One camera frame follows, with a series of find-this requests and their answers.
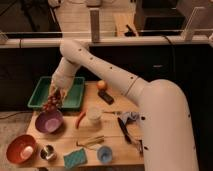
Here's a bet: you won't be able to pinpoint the wooden board top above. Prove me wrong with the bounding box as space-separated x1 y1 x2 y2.
25 82 144 167

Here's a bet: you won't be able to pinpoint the teal sponge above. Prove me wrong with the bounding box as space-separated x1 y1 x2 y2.
63 148 87 169

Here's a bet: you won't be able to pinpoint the red bowl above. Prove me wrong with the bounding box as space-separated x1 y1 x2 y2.
6 134 37 164

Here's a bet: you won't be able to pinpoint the bunch of red grapes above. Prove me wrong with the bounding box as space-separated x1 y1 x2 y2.
42 90 62 112

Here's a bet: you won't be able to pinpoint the white cup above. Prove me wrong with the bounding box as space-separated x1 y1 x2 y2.
86 107 102 124

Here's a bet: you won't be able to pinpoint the white object in red bowl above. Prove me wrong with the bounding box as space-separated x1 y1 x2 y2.
20 146 34 159

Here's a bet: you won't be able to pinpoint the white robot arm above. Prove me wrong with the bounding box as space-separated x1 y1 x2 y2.
52 39 199 171

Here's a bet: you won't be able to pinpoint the orange fruit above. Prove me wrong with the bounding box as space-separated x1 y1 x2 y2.
97 80 107 90

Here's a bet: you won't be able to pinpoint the red chili pepper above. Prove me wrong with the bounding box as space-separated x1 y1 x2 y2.
75 110 86 129

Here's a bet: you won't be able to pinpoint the green plastic tray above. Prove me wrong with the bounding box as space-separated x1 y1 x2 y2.
28 76 85 111

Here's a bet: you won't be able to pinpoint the purple bowl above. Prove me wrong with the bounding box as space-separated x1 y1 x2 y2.
35 110 63 134

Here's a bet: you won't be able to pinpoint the small metal cup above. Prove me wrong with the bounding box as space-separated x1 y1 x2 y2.
40 145 57 161

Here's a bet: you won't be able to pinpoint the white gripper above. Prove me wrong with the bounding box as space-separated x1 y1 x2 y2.
49 82 69 100

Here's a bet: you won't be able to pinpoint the black rectangular block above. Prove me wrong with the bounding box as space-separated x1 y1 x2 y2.
98 90 114 105

